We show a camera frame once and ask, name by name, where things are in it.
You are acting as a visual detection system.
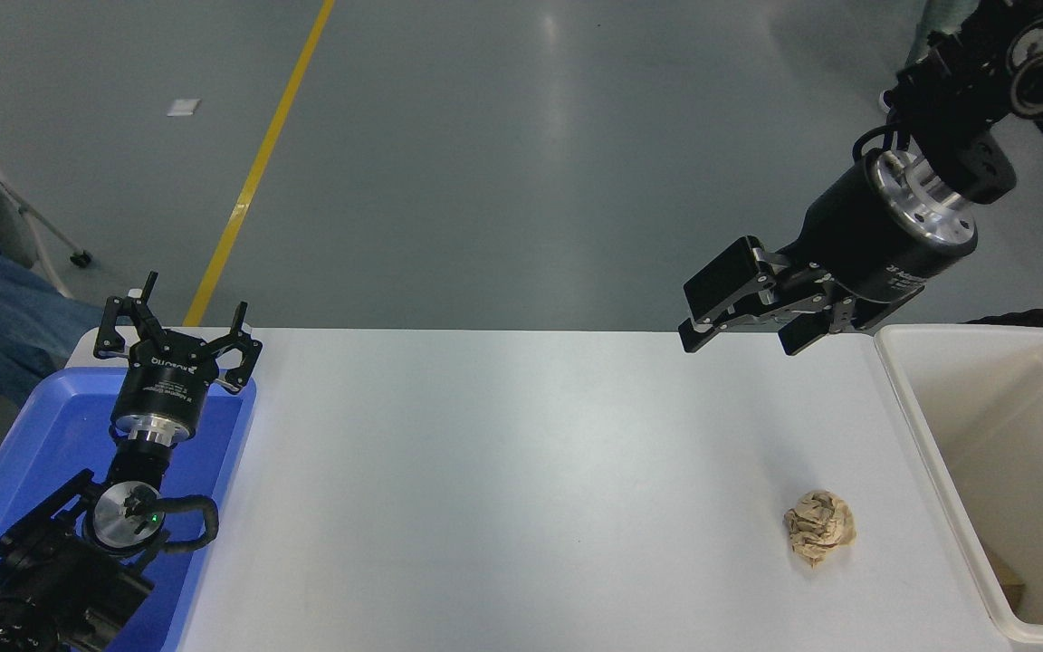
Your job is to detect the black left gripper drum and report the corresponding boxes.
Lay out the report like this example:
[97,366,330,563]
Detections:
[111,330,226,427]

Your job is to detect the blue plastic tray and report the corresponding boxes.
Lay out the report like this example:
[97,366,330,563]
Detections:
[0,366,258,652]

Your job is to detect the seated person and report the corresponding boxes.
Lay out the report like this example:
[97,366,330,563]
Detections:
[0,45,115,405]

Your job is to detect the large pale plastic bin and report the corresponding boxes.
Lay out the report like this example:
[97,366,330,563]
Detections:
[874,323,1043,649]

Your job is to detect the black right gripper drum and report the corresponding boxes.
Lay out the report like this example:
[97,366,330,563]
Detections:
[793,159,978,330]

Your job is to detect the white frame wheeled chair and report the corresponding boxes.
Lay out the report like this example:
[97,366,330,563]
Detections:
[0,116,93,300]

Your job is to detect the tan paper ball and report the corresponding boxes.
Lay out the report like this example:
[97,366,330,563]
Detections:
[783,490,856,568]

